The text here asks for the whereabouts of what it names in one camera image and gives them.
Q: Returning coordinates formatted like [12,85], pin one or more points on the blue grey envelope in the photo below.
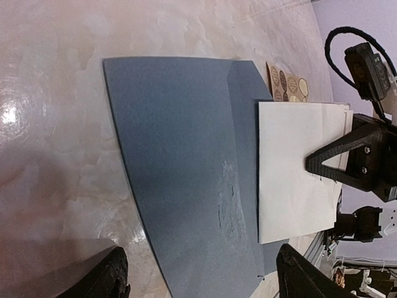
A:
[187,133]

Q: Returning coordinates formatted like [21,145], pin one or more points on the front aluminium frame rail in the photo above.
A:
[319,252]

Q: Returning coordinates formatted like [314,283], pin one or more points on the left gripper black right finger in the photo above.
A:
[298,278]

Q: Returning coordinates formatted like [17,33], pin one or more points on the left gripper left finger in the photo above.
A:
[109,278]

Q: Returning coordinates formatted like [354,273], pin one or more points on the beige lined letter paper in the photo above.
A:
[292,201]

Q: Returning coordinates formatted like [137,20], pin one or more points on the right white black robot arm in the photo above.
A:
[361,226]

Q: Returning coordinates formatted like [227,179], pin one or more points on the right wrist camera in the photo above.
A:
[370,66]

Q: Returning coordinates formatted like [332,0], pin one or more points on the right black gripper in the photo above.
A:
[364,158]

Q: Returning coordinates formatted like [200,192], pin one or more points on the round sticker seal sheet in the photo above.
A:
[286,87]

